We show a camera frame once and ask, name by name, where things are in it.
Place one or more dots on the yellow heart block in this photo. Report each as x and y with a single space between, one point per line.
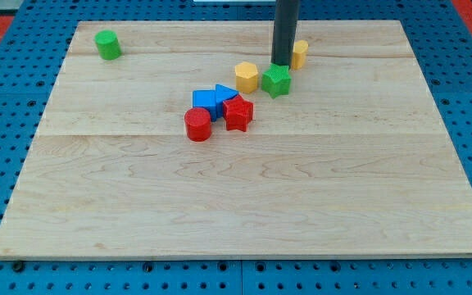
300 50

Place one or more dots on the red star block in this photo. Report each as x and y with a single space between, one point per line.
238 113

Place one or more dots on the green star block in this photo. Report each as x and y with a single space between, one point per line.
276 80

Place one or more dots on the red cylinder block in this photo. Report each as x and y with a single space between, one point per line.
198 124

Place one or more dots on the blue triangle block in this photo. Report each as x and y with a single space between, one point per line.
223 93

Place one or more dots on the light wooden board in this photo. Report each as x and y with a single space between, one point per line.
354 163

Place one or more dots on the blue cube block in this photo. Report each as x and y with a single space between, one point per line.
205 98

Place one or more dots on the yellow hexagon block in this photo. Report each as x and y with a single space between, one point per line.
246 77

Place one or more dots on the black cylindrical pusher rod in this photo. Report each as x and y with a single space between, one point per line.
284 31

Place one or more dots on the green cylinder block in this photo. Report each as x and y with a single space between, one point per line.
107 44

